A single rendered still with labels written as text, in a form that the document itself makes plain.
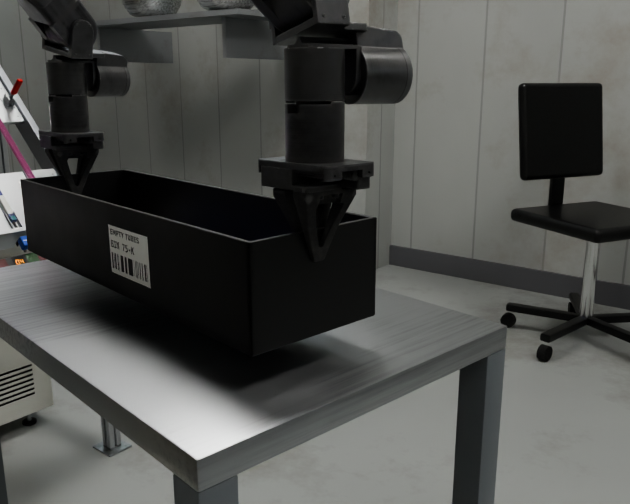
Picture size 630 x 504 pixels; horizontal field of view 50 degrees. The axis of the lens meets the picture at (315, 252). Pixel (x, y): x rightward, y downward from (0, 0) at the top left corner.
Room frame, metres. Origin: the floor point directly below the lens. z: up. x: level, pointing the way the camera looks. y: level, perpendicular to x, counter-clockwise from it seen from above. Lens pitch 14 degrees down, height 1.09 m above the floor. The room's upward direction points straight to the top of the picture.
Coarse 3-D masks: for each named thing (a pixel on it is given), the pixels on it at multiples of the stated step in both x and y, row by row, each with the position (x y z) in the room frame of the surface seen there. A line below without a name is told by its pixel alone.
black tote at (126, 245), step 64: (64, 192) 0.90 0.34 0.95; (128, 192) 1.11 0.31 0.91; (192, 192) 0.97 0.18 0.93; (64, 256) 0.91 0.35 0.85; (128, 256) 0.77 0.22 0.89; (192, 256) 0.67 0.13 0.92; (256, 256) 0.60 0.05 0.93; (192, 320) 0.67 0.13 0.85; (256, 320) 0.60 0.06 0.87; (320, 320) 0.65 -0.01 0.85
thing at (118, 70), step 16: (80, 32) 1.03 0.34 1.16; (48, 48) 1.07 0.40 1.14; (64, 48) 1.07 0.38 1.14; (80, 48) 1.04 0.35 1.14; (96, 64) 1.09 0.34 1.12; (112, 64) 1.11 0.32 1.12; (112, 80) 1.10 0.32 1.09; (128, 80) 1.13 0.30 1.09; (96, 96) 1.10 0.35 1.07; (112, 96) 1.13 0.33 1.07
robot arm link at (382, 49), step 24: (312, 0) 0.63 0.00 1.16; (336, 0) 0.64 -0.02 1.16; (312, 24) 0.63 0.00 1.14; (336, 24) 0.63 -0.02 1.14; (360, 24) 0.66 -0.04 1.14; (384, 48) 0.68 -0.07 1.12; (384, 72) 0.67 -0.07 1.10; (408, 72) 0.68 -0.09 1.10; (360, 96) 0.66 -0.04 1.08; (384, 96) 0.68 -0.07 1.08
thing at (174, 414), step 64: (0, 320) 0.81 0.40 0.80; (64, 320) 0.80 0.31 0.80; (128, 320) 0.80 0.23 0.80; (384, 320) 0.80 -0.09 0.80; (448, 320) 0.80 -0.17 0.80; (64, 384) 0.67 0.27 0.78; (128, 384) 0.61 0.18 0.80; (192, 384) 0.61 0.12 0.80; (256, 384) 0.61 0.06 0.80; (320, 384) 0.61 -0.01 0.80; (384, 384) 0.63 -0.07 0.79; (0, 448) 0.99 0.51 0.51; (192, 448) 0.49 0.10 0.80; (256, 448) 0.52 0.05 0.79
